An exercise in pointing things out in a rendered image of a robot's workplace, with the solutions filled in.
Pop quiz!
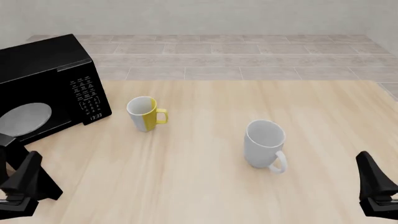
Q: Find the yellow and white mug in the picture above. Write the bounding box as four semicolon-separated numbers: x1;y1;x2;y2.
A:
126;95;170;133

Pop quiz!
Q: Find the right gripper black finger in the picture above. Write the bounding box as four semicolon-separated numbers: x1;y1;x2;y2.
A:
355;150;398;202

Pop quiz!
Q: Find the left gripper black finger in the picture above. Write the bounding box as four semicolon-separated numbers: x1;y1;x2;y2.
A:
0;150;44;200

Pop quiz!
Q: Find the grey glass turntable plate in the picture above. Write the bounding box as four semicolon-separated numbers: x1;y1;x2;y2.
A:
0;102;52;138

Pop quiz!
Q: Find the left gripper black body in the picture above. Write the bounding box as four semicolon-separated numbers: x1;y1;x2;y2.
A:
0;194;40;218

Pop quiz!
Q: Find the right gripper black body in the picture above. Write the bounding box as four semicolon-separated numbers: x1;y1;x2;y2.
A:
359;197;398;218

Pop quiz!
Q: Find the black microwave oven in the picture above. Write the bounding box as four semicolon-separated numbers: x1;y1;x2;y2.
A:
0;34;113;146

